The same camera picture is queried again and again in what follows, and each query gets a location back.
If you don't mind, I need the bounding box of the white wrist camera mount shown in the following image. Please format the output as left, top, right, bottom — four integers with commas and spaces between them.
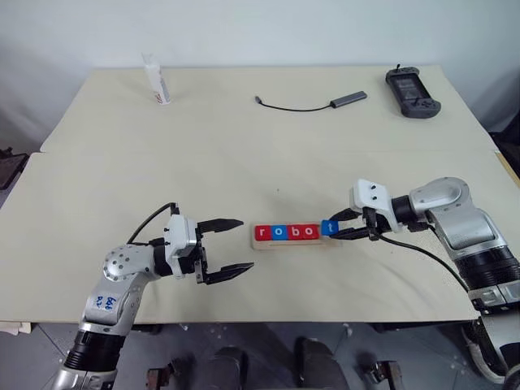
348, 178, 405, 235
162, 214, 201, 280

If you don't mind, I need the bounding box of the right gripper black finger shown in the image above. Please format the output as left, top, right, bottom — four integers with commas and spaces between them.
329, 208, 365, 223
335, 227, 371, 241

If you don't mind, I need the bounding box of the dark grey handheld controller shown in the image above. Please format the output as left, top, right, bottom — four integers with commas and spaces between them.
384, 63, 442, 119

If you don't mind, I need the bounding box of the grey USB hub with cable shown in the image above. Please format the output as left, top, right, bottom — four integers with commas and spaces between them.
254, 90, 369, 111

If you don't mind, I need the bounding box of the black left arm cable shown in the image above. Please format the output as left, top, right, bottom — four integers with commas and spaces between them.
125, 201, 180, 247

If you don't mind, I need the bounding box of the white plastic bottle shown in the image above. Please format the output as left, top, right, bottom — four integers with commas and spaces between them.
141, 51, 171, 107

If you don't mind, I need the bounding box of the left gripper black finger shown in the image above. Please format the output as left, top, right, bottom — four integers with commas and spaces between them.
197, 218, 245, 236
202, 262, 255, 285

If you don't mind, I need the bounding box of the black equipment beside table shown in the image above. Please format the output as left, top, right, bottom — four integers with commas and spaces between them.
0, 145, 29, 190

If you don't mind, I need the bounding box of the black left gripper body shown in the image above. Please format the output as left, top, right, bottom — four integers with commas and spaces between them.
182, 227, 210, 284

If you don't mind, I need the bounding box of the wooden letter tray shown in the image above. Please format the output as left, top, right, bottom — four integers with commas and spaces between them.
251, 225, 343, 251

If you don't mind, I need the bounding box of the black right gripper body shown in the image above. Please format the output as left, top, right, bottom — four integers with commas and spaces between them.
359, 207, 393, 241

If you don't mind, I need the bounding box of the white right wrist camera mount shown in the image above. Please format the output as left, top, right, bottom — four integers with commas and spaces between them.
348, 178, 405, 235

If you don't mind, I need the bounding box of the white sneaker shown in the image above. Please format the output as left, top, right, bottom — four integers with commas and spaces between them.
461, 324, 507, 385

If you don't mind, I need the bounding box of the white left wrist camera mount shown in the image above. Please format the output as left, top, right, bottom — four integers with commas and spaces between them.
162, 214, 201, 280

